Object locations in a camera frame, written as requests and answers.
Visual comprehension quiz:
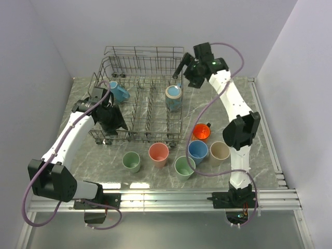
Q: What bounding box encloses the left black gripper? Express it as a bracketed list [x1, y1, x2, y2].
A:
[98, 104, 128, 136]

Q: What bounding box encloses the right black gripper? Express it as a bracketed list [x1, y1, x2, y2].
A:
[173, 52, 205, 89]

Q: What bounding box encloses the light blue floral mug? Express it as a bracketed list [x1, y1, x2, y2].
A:
[109, 81, 130, 104]

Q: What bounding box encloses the teal patterned mug yellow inside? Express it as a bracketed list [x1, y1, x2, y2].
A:
[165, 85, 183, 112]

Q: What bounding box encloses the green plastic cup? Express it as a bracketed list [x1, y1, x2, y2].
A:
[174, 156, 194, 181]
[122, 151, 141, 173]

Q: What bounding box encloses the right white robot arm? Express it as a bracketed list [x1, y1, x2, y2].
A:
[172, 43, 261, 209]

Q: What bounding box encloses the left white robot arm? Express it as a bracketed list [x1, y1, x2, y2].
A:
[27, 87, 127, 209]

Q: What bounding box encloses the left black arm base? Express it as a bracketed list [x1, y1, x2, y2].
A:
[73, 193, 122, 230]

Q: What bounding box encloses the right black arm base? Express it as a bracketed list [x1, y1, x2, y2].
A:
[207, 189, 258, 227]

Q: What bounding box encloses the pink plastic cup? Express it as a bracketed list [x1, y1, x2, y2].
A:
[148, 143, 169, 169]

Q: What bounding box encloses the blue plastic cup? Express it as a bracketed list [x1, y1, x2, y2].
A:
[188, 140, 209, 165]

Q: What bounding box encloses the beige plastic cup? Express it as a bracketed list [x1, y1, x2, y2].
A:
[209, 141, 230, 166]

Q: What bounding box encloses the grey wire dish rack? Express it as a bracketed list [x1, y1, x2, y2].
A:
[88, 46, 185, 148]

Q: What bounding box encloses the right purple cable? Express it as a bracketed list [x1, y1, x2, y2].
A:
[187, 43, 259, 229]

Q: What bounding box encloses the orange mug black handle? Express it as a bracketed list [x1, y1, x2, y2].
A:
[191, 123, 211, 142]

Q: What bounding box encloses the aluminium mounting rail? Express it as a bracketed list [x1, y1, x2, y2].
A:
[27, 188, 303, 213]

